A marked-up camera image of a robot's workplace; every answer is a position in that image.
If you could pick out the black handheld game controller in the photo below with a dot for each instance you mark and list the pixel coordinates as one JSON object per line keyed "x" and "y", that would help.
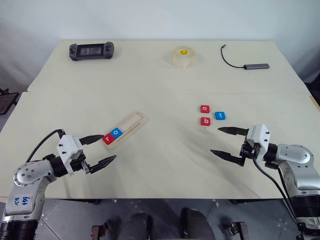
{"x": 91, "y": 51}

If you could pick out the clear packing tape roll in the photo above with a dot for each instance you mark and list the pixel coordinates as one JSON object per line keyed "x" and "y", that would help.
{"x": 183, "y": 58}

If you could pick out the black mesh chair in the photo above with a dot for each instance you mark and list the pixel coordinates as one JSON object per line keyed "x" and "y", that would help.
{"x": 7, "y": 102}

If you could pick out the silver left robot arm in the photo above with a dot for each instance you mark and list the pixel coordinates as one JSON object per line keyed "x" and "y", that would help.
{"x": 25, "y": 175}

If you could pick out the dark furniture piece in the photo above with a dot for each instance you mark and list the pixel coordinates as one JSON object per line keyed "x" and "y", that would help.
{"x": 315, "y": 86}

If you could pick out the blue tile letter t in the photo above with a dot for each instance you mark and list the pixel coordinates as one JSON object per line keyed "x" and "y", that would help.
{"x": 220, "y": 115}

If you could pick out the red tile letter b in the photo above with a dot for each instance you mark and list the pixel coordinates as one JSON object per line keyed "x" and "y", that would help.
{"x": 205, "y": 121}

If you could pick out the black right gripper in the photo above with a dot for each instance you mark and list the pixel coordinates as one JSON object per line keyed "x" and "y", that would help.
{"x": 248, "y": 151}

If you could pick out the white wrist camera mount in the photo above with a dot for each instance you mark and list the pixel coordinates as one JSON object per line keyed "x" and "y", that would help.
{"x": 260, "y": 136}
{"x": 68, "y": 147}

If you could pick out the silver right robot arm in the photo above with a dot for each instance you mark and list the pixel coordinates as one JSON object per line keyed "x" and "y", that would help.
{"x": 295, "y": 155}

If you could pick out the brown metal bracket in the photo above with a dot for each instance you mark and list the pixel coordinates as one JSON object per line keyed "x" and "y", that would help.
{"x": 235, "y": 228}
{"x": 100, "y": 228}

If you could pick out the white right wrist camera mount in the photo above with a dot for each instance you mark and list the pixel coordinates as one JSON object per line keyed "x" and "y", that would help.
{"x": 260, "y": 136}

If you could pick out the blue tile letter o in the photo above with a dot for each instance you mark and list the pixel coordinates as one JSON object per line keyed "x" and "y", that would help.
{"x": 116, "y": 132}

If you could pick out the wooden letter tray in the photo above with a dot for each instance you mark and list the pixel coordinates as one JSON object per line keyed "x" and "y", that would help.
{"x": 132, "y": 122}

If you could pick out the red tile letter r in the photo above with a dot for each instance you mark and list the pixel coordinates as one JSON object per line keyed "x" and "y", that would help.
{"x": 108, "y": 139}

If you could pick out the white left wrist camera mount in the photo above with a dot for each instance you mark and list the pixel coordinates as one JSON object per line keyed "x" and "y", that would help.
{"x": 68, "y": 147}

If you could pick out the red tile letter o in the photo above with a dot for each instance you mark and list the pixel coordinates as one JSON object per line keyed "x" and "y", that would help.
{"x": 205, "y": 108}

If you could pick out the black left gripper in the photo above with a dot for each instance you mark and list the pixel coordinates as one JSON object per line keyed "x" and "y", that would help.
{"x": 80, "y": 163}

